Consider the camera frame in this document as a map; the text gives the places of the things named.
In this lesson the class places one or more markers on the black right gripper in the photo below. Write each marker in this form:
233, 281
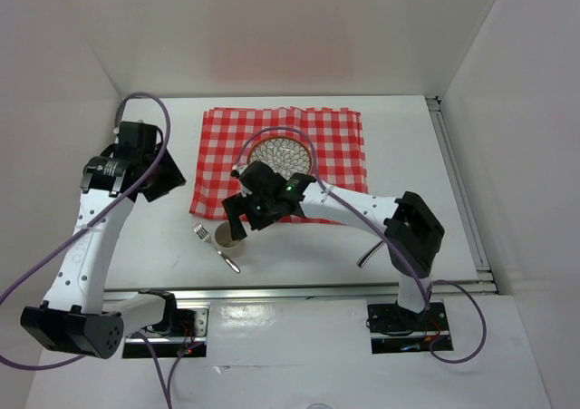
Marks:
235, 206

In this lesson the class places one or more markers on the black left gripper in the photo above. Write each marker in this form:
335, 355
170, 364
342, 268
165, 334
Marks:
173, 177

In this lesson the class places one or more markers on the silver fork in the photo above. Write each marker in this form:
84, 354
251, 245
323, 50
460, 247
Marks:
204, 236

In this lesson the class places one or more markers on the beige cup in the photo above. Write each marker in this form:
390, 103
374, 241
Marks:
223, 239

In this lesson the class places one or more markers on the floral patterned ceramic bowl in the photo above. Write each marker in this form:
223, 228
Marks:
284, 155

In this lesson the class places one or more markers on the red white checkered cloth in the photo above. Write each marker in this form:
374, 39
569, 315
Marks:
230, 134

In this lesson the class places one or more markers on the silver table knife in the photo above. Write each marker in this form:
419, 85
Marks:
361, 262

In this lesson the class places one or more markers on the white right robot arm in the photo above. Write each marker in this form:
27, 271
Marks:
405, 225

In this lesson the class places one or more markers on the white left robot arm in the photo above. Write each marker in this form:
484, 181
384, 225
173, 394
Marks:
72, 317

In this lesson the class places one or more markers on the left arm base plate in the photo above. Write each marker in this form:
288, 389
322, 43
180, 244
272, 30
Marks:
187, 335

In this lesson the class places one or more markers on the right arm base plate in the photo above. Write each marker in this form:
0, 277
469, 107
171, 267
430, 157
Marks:
395, 330

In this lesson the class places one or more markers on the aluminium frame rail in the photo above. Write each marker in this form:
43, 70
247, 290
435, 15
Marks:
405, 149

